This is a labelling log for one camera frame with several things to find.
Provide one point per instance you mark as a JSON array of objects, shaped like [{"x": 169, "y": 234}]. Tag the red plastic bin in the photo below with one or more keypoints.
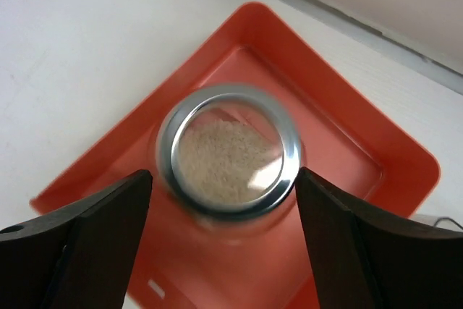
[{"x": 345, "y": 139}]

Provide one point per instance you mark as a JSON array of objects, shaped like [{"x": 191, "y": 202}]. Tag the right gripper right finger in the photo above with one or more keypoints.
[{"x": 365, "y": 257}]

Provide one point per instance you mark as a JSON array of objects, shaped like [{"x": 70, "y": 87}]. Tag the glass jar steel rim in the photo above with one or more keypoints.
[{"x": 228, "y": 156}]

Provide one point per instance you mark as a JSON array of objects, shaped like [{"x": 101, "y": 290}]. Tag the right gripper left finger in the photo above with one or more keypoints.
[{"x": 80, "y": 255}]

